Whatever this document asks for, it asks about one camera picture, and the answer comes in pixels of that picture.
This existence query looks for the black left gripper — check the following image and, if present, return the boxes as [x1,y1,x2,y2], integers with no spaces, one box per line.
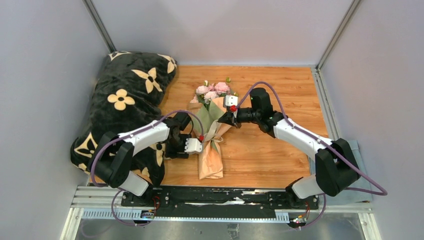
[165,134,192,159]

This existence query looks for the pink fake flower bouquet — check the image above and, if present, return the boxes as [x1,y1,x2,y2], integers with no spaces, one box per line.
[190,77,238,105]

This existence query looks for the green and peach wrapping paper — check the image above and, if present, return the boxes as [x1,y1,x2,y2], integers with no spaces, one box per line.
[187,97,231,180]

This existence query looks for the white gold-lettered ribbon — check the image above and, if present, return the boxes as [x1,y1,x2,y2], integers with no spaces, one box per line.
[202,120,222,146]

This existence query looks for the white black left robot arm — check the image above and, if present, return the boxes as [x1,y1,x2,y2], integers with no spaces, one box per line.
[87,110,203,207]

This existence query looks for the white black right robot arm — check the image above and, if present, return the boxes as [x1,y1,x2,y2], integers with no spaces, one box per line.
[218,87,361,209]

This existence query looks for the black floral plush blanket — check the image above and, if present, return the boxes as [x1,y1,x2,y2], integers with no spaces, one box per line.
[70,51,177,174]

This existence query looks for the blue denim tote bag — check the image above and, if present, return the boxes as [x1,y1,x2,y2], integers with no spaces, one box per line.
[326,140,373,206]

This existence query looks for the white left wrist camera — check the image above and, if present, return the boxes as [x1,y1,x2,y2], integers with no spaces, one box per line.
[184,137,203,155]

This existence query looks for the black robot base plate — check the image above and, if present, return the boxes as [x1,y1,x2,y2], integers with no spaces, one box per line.
[121,186,319,219]

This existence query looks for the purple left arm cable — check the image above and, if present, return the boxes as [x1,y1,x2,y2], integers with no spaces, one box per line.
[90,109,205,227]

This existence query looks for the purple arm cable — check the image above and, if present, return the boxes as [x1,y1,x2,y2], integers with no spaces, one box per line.
[231,81,388,229]
[90,109,205,227]

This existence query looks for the aluminium front frame rail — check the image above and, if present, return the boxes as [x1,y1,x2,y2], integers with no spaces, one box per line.
[60,186,382,240]

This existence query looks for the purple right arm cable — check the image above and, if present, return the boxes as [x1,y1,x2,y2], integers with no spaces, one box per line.
[231,81,388,229]

